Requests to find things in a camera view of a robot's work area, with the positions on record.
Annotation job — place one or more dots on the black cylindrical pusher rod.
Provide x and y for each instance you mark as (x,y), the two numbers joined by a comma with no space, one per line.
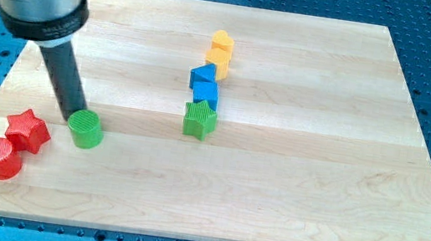
(65,78)

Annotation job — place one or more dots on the green cylinder block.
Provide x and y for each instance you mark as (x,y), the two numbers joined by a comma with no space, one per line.
(85,128)

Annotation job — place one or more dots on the red star block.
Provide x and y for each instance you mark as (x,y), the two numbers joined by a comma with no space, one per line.
(27,132)

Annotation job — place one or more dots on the green star block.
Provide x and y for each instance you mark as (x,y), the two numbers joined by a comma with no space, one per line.
(199,120)

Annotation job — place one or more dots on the red cylinder block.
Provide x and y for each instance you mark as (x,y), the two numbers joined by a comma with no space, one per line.
(10,161)

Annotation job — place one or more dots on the blue triangle block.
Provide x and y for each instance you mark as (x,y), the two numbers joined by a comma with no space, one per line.
(205,73)

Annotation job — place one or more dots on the blue cube block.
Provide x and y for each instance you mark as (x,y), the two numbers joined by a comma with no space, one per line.
(206,91)

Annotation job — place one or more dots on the yellow heart block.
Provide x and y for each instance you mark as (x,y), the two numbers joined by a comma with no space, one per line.
(222,40)

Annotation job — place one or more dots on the yellow pentagon block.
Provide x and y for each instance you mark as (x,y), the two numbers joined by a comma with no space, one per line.
(220,59)

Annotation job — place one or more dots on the wooden board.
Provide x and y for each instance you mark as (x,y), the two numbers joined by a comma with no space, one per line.
(317,138)

